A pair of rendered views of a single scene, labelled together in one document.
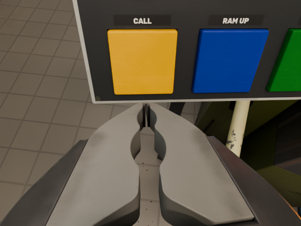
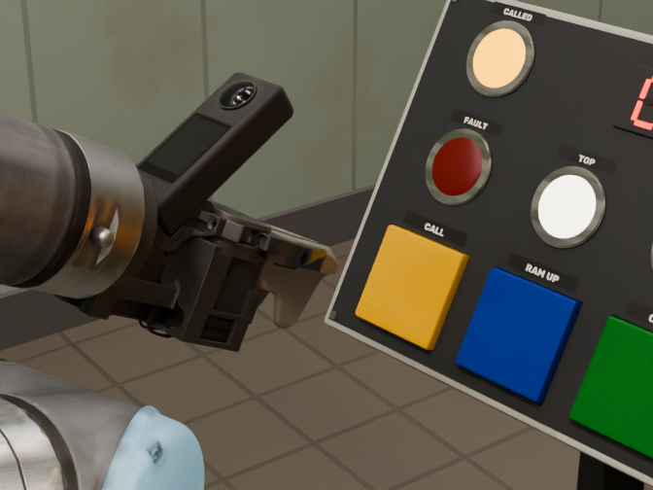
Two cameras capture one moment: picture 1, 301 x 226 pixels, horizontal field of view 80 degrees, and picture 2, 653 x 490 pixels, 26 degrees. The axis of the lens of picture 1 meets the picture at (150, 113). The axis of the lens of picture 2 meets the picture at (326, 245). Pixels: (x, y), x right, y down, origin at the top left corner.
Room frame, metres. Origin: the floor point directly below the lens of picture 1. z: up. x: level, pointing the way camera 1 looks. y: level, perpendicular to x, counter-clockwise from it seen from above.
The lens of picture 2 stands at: (-0.49, -0.67, 1.50)
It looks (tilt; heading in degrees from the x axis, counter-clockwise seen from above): 26 degrees down; 51
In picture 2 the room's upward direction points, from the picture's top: straight up
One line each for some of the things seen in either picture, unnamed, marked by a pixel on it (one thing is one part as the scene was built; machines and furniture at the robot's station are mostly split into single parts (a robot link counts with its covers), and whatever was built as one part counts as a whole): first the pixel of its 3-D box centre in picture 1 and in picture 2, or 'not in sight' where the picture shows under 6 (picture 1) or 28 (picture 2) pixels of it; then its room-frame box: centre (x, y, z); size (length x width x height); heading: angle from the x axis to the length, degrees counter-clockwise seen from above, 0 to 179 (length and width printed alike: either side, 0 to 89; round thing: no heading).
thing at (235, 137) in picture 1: (234, 139); not in sight; (0.21, -0.28, 0.62); 0.44 x 0.05 x 0.05; 160
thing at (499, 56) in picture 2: not in sight; (499, 58); (0.24, 0.02, 1.16); 0.05 x 0.03 x 0.04; 70
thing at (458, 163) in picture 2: not in sight; (458, 166); (0.20, 0.02, 1.09); 0.05 x 0.03 x 0.04; 70
